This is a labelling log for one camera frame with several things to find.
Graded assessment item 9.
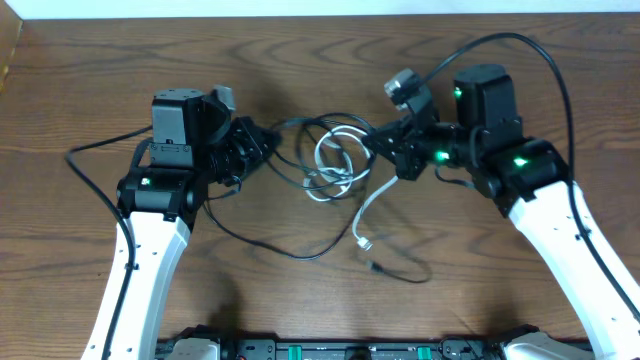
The black left camera cable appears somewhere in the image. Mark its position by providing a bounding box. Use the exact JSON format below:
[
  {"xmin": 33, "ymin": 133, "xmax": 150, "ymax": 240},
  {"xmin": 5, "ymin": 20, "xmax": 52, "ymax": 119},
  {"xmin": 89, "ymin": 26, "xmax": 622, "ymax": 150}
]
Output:
[{"xmin": 64, "ymin": 124, "xmax": 154, "ymax": 360}]

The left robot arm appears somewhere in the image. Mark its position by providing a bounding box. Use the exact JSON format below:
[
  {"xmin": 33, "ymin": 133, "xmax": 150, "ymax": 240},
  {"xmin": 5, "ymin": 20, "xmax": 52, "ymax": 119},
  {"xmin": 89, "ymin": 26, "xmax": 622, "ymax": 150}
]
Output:
[{"xmin": 83, "ymin": 85, "xmax": 279, "ymax": 359}]

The black camera cable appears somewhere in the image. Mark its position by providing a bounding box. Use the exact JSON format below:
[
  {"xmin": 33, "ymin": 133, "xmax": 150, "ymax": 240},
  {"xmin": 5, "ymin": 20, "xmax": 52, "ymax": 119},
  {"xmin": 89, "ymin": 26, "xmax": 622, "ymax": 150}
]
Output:
[
  {"xmin": 424, "ymin": 32, "xmax": 640, "ymax": 321},
  {"xmin": 64, "ymin": 124, "xmax": 154, "ymax": 360}
]

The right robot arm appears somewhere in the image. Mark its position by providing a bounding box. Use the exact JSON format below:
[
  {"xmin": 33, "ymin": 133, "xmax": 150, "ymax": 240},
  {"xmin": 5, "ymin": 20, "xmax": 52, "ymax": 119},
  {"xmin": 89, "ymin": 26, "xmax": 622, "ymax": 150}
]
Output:
[{"xmin": 363, "ymin": 64, "xmax": 639, "ymax": 359}]

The black right camera cable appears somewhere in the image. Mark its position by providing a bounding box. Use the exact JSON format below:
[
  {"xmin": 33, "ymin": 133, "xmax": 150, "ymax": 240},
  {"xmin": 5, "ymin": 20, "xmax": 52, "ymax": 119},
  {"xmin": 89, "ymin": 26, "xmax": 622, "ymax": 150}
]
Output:
[{"xmin": 424, "ymin": 32, "xmax": 640, "ymax": 321}]

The white usb cable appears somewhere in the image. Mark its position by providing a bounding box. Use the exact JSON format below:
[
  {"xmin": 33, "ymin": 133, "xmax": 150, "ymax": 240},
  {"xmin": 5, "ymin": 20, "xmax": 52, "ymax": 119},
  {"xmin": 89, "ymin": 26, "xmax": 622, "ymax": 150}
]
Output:
[{"xmin": 301, "ymin": 124, "xmax": 401, "ymax": 252}]

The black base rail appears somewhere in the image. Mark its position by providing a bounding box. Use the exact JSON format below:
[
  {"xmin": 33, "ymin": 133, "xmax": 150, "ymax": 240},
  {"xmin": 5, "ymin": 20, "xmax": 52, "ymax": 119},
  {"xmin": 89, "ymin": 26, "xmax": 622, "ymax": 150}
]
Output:
[{"xmin": 154, "ymin": 324, "xmax": 596, "ymax": 360}]

